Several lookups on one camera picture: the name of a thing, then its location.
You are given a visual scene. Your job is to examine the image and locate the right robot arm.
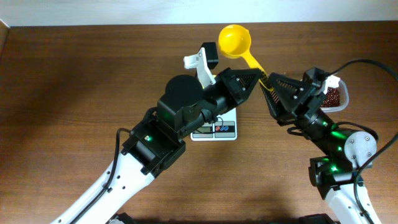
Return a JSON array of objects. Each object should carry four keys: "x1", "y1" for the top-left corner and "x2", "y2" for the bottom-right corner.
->
[{"x1": 261, "y1": 68, "x2": 380, "y2": 223}]

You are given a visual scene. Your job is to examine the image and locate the yellow measuring scoop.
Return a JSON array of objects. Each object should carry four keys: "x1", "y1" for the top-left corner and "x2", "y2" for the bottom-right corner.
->
[{"x1": 218, "y1": 24, "x2": 273, "y2": 91}]

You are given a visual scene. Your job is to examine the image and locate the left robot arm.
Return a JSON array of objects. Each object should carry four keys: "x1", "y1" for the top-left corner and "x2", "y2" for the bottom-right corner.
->
[{"x1": 54, "y1": 65, "x2": 263, "y2": 223}]

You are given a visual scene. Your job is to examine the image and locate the white digital kitchen scale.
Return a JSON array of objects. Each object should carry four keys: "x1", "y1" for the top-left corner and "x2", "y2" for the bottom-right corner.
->
[{"x1": 190, "y1": 109, "x2": 238, "y2": 141}]

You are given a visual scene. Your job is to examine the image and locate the red beans in container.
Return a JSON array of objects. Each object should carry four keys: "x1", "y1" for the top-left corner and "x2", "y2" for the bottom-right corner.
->
[{"x1": 322, "y1": 87, "x2": 340, "y2": 108}]

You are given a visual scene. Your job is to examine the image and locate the clear plastic bean container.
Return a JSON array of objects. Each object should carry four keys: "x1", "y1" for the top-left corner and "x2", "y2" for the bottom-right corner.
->
[{"x1": 321, "y1": 80, "x2": 349, "y2": 113}]

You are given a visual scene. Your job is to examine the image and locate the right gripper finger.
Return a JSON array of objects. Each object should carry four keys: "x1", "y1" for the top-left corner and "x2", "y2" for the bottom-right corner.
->
[
  {"x1": 269, "y1": 73, "x2": 307, "y2": 113},
  {"x1": 261, "y1": 86, "x2": 284, "y2": 120}
]

